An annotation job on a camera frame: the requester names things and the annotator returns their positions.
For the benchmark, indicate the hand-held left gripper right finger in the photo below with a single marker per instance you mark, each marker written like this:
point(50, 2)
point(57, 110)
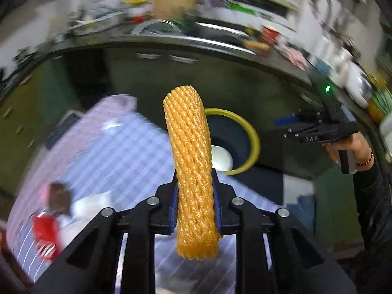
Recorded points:
point(216, 211)

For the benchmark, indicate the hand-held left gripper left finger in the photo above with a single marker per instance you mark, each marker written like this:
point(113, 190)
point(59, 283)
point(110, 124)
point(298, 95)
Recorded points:
point(173, 214)

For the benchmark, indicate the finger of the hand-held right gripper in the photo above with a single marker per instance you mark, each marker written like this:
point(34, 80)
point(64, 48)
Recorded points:
point(286, 120)

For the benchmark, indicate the yellow-rimmed trash bin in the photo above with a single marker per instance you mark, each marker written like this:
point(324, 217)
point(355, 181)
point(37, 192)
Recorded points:
point(234, 130)

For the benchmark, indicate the orange foam fruit net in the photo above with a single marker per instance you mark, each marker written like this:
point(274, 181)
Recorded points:
point(190, 159)

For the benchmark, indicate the red and white drink carton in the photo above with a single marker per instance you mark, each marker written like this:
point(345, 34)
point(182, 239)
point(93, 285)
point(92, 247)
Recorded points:
point(46, 234)

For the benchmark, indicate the person's right forearm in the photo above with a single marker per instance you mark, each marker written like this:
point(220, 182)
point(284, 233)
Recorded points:
point(373, 205)

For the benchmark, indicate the person's right hand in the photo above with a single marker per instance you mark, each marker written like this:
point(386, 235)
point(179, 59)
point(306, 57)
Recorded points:
point(363, 150)

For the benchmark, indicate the yellow container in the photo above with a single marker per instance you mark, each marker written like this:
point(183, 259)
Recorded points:
point(376, 107)

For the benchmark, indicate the white rounded appliance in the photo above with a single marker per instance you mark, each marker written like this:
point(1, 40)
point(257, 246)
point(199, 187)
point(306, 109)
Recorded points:
point(386, 141)
point(356, 82)

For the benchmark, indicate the white round container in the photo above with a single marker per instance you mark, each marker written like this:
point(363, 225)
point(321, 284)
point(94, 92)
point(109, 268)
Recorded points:
point(222, 157)

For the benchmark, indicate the white paper towel roll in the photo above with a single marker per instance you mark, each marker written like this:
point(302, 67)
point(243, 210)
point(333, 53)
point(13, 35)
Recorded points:
point(92, 205)

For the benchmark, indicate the checked blue tablecloth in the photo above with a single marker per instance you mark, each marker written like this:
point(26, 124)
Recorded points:
point(107, 159)

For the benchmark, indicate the steel kitchen sink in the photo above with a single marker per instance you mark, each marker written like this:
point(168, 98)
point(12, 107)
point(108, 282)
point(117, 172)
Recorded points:
point(214, 32)

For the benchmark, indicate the brown woven basket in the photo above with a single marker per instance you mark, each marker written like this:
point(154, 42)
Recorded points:
point(58, 196)

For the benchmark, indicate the wooden cutting board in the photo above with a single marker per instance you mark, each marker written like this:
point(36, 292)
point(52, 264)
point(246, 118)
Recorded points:
point(173, 4)

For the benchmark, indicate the curved metal faucet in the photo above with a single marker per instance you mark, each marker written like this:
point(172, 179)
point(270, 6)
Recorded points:
point(153, 21)

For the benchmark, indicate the green drawer cabinet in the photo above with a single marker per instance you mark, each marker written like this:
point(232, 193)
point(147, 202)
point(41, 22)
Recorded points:
point(27, 122)

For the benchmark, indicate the metal dish rack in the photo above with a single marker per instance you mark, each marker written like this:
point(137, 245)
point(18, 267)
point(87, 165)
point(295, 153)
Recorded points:
point(98, 21)

